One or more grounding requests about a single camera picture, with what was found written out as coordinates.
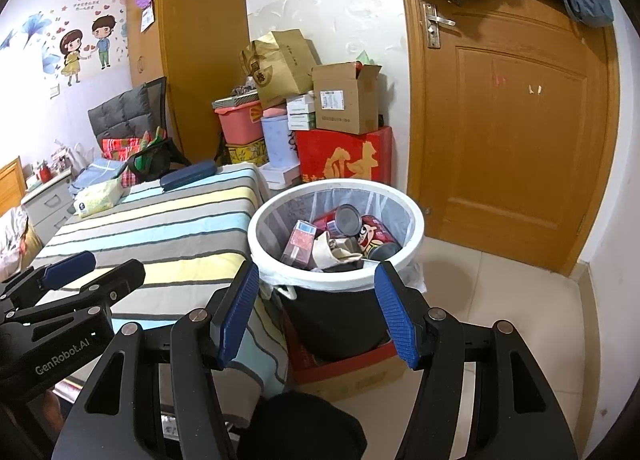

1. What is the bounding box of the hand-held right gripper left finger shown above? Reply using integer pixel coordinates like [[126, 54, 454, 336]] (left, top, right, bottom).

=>
[[50, 260, 261, 460]]

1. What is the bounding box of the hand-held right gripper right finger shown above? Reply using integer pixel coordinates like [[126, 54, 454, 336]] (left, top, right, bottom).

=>
[[374, 260, 583, 460]]

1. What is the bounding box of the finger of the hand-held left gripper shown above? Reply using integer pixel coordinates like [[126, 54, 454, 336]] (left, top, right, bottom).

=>
[[0, 250, 97, 311], [9, 259, 147, 327]]

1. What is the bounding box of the white-rimmed trash bin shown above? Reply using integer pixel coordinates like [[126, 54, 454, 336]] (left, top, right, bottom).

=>
[[247, 180, 426, 363]]

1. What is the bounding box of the red can with cartoon face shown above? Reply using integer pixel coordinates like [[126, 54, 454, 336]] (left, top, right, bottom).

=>
[[356, 214, 403, 261]]

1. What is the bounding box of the beige paper bag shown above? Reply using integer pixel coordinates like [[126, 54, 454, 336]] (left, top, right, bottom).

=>
[[312, 231, 351, 271]]

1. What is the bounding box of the pink white small carton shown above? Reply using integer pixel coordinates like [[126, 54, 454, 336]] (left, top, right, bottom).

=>
[[280, 219, 318, 268]]

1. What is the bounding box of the red can with silver end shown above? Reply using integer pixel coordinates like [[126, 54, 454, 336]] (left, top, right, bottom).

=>
[[312, 204, 363, 241]]

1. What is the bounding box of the bed with floral quilt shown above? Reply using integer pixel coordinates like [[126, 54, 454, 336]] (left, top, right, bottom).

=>
[[0, 205, 43, 283]]

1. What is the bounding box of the grey drawer cabinet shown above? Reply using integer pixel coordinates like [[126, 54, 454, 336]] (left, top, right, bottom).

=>
[[21, 180, 76, 246]]

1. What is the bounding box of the yellow-green tissue pack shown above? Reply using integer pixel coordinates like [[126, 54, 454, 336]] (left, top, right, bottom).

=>
[[74, 179, 125, 218]]

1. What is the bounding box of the red-topped cardboard box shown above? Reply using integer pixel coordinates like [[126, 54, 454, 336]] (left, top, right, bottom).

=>
[[282, 310, 406, 403]]

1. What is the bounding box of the blue folded cloth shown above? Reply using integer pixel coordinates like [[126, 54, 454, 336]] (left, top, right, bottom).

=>
[[69, 156, 128, 196]]

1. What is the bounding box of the wooden bed headboard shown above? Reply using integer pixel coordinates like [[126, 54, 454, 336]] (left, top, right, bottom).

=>
[[0, 156, 27, 213]]

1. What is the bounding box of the person's black trouser leg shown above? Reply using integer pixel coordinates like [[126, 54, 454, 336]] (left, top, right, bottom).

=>
[[237, 391, 368, 460]]

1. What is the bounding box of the black green-trimmed bag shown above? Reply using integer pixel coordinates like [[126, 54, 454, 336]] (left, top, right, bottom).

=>
[[125, 137, 193, 183]]

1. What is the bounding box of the dark blue glasses case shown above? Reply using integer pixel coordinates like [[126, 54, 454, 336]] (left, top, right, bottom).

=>
[[160, 160, 218, 191]]

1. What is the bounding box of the red plaid cloth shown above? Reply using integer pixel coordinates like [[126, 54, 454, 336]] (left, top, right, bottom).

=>
[[101, 127, 163, 161]]

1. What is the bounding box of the yellow patterned box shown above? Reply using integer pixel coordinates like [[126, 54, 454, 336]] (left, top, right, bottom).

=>
[[225, 139, 268, 165]]

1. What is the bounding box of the red gift box gold print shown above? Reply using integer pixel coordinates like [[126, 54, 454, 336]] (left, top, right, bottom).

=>
[[295, 126, 393, 186]]

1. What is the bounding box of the grey cushioned chair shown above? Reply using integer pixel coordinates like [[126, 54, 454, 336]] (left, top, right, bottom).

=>
[[87, 76, 168, 151]]

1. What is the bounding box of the light blue cylinder container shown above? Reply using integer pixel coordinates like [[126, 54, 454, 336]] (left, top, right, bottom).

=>
[[261, 110, 301, 170]]

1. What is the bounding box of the pink plastic bin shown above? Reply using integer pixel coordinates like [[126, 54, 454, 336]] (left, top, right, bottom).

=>
[[215, 100, 264, 143]]

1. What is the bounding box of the patterned tray with clutter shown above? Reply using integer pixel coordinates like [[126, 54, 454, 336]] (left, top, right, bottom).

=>
[[211, 90, 262, 110]]

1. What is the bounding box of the open cardboard box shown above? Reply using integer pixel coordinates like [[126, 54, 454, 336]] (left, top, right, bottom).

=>
[[311, 62, 383, 135]]

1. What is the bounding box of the wooden door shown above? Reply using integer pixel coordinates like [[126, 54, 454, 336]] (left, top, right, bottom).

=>
[[392, 0, 621, 276]]

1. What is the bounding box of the kraft paper bag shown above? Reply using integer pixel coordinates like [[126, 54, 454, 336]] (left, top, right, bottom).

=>
[[240, 29, 321, 108]]

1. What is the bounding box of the wooden wardrobe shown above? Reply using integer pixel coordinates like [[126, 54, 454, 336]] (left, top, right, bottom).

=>
[[129, 0, 251, 166]]

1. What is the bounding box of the cartoon couple wall sticker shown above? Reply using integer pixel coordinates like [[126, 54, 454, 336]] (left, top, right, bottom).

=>
[[0, 0, 132, 86]]

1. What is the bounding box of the metal door handle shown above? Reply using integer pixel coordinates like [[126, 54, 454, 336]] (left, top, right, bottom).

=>
[[422, 3, 457, 48]]

